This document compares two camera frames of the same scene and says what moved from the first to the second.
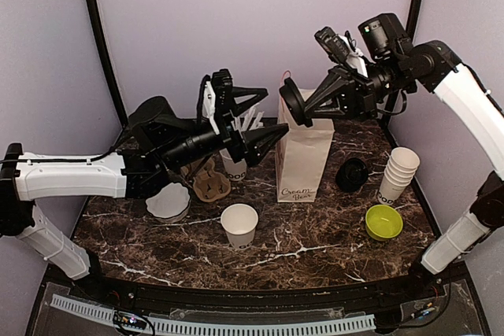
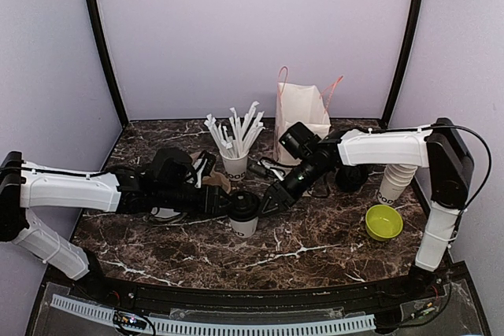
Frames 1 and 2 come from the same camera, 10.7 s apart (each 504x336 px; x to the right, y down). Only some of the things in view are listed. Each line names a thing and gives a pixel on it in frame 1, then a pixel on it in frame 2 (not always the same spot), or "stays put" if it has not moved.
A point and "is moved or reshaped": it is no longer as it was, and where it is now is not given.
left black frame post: x=91 y=8 stays put
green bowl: x=383 y=222 stays put
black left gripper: x=236 y=145 -> x=210 y=201
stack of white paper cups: x=400 y=171 stays put
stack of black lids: x=351 y=175 stays put
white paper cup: x=239 y=221 is moved or reshaped
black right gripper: x=357 y=96 -> x=279 y=194
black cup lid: x=294 y=102 -> x=243 y=206
